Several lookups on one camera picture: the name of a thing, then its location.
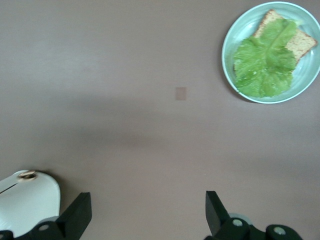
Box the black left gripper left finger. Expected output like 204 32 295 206
0 191 93 240

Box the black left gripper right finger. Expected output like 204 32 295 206
205 190 301 240

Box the white toaster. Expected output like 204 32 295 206
0 169 62 238

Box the small brown tape patch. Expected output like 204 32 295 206
174 86 188 102

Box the green lettuce leaf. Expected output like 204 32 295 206
232 18 305 99

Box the pale green plate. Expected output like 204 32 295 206
221 1 320 105

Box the toasted bread slice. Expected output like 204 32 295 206
232 9 319 73

